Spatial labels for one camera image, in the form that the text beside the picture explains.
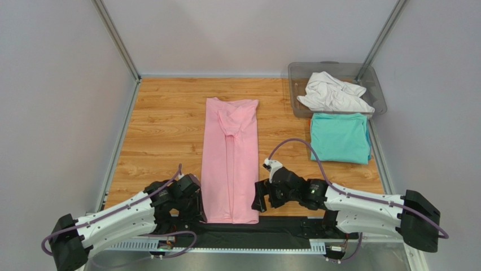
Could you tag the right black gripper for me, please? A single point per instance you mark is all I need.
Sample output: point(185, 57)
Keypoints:
point(264, 193)

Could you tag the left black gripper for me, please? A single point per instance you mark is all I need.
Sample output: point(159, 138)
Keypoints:
point(197, 212)

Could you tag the pink t shirt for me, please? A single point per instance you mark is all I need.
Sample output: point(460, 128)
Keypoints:
point(230, 161)

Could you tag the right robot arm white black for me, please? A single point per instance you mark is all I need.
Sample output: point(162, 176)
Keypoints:
point(410, 216)

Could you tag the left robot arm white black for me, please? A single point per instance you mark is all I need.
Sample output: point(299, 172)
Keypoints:
point(154, 211)

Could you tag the folded teal t shirt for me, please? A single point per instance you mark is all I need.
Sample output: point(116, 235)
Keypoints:
point(341, 138)

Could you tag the crumpled white t shirt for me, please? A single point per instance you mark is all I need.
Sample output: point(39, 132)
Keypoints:
point(324, 92)

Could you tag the clear plastic bin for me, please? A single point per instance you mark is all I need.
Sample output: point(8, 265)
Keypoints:
point(300, 72)

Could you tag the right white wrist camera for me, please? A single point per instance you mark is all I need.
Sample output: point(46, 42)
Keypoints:
point(272, 166)

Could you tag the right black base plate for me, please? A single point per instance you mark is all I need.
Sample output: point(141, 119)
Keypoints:
point(313, 228)

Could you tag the left aluminium corner post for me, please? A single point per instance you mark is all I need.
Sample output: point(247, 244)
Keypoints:
point(107, 20)

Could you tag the aluminium corner post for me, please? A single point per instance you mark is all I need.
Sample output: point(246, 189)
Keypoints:
point(107, 20)
point(383, 35)

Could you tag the right aluminium corner post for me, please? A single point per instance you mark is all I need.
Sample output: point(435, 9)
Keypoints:
point(383, 35)

